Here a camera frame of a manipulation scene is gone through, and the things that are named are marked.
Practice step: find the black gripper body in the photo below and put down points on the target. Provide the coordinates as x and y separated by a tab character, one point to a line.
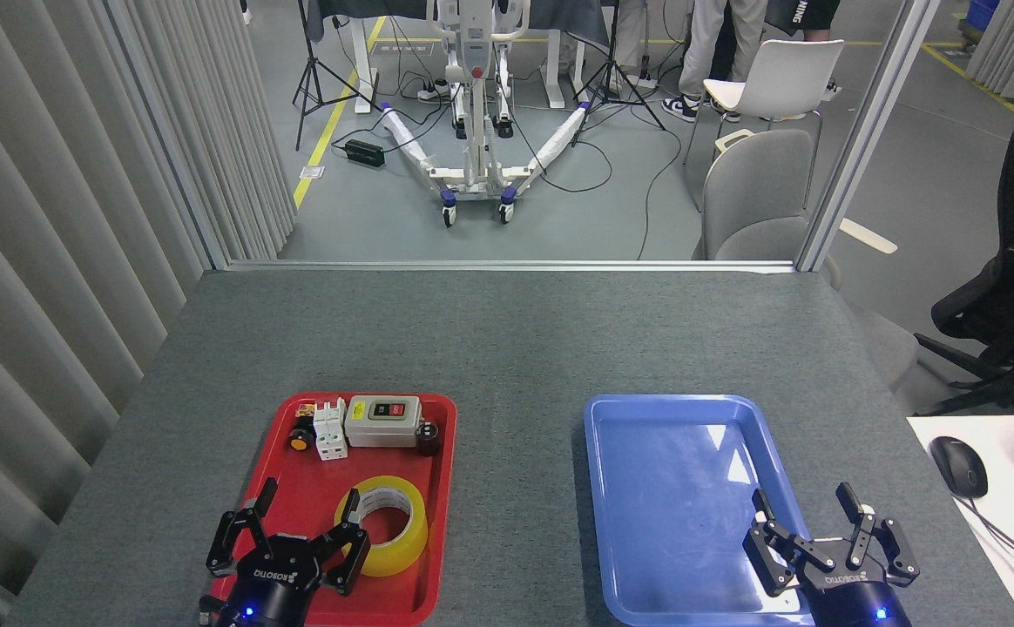
276	583
847	596

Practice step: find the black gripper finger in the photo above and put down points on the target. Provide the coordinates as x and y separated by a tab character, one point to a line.
226	544
773	557
352	549
899	553

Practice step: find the yellow tape roll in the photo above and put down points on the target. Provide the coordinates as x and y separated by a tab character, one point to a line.
411	540

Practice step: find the red plastic tray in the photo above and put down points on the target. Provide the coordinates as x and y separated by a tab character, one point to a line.
298	488

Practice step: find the black computer mouse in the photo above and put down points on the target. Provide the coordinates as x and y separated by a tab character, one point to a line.
960	466

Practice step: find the white circuit breaker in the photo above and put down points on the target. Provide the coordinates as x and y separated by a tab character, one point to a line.
330	435

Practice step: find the black yellow push button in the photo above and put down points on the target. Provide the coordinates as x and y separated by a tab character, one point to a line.
300	440

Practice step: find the blue plastic tray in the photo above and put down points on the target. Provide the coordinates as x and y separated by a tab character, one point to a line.
664	488

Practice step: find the white desk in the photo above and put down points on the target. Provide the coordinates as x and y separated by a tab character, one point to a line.
1008	470

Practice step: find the grey upholstered chair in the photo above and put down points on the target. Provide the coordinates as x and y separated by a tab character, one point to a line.
755	192

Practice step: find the black power adapter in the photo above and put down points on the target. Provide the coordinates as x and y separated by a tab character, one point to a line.
364	153

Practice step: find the white wheeled stand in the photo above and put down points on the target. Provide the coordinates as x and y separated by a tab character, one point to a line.
475	104

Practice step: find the white plastic chair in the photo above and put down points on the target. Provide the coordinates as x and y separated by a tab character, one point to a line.
786	74

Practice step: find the black tripod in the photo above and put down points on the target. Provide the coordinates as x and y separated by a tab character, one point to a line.
307	61
611	61

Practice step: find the person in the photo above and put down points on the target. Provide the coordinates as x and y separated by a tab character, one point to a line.
807	13
633	26
716	43

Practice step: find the blue storage bin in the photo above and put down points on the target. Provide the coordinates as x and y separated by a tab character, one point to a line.
984	13

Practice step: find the dark cloth covered table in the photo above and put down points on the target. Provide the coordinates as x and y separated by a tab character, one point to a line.
559	13

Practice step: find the grey switch box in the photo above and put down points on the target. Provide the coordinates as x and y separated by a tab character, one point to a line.
382	431

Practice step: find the black round knob switch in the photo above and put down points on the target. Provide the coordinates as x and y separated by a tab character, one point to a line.
428	440

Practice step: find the silver aluminium rail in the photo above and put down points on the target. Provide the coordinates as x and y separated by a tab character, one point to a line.
507	266

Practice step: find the silver aluminium post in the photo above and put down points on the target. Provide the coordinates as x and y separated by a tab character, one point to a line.
873	122

